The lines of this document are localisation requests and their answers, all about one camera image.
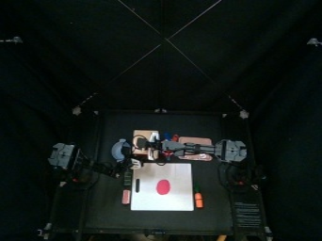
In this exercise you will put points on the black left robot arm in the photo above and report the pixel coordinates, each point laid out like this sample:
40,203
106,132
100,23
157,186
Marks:
84,163

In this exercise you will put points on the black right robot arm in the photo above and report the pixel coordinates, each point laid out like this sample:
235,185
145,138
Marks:
201,149

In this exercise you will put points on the light wooden drawer box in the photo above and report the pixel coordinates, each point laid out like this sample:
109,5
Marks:
141,133

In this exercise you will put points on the grey-blue bowl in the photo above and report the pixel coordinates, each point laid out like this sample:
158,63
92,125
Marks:
118,150

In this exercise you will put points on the flat pink dough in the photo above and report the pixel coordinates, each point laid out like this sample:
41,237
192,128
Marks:
164,187

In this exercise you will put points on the blue plastic tool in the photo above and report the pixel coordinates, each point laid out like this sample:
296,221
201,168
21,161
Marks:
166,136

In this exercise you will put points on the red and white tool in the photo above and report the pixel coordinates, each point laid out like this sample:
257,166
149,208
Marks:
176,137

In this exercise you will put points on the dark green striped toy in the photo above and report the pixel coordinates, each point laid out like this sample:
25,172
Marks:
128,180

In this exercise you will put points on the pinkish wooden tray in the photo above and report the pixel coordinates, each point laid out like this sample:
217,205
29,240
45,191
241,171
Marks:
197,140

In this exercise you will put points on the white cutting board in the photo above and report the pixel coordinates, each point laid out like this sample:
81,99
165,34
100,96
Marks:
179,200

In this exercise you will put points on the orange toy carrot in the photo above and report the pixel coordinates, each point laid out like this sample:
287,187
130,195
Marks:
199,199

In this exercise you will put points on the black label with white text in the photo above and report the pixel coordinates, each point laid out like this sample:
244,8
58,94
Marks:
248,215

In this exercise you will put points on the grey frame clamp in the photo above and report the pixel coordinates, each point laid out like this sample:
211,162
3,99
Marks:
313,41
17,40

